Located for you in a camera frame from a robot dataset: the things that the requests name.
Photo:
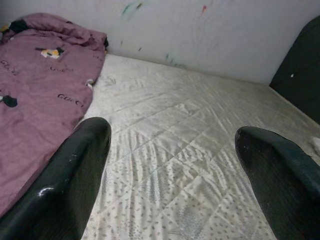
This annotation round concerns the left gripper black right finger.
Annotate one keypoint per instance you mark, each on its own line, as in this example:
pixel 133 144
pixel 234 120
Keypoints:
pixel 287 192

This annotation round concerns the dark tufted headboard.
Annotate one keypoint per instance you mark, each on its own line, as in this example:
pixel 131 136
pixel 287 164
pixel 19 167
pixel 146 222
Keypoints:
pixel 302 75

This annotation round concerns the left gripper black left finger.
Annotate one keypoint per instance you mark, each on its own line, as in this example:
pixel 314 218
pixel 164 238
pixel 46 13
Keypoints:
pixel 57 190

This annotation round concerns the white quilted mattress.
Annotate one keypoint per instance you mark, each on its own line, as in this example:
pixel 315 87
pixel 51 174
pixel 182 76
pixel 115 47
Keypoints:
pixel 175 150

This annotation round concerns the purple cartoon print blanket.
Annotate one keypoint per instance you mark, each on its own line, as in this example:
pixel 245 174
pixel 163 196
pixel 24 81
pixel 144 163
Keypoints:
pixel 45 100

